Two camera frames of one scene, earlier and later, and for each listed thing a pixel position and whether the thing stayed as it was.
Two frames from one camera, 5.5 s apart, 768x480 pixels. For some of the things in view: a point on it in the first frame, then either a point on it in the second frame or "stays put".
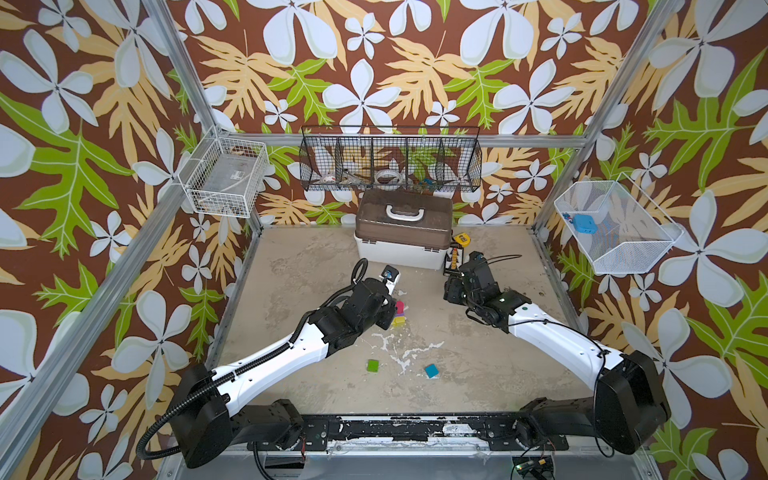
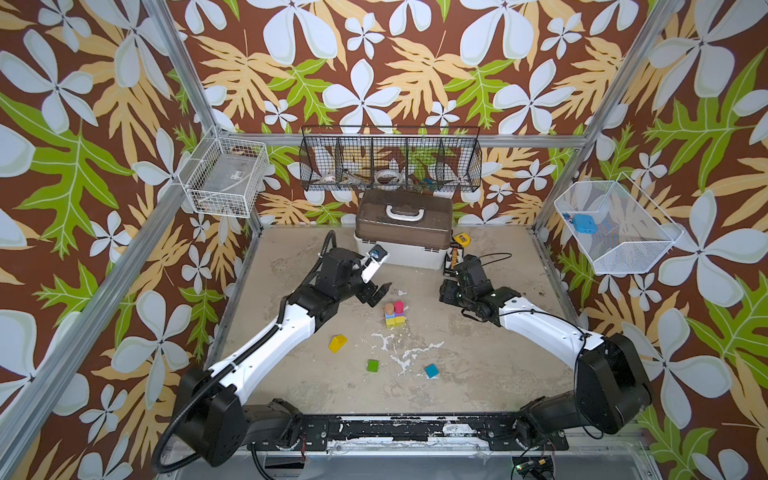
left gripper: [390, 314] -> [367, 292]
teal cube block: [432, 370] stays put
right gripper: [458, 285] stays put
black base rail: [414, 432] stays put
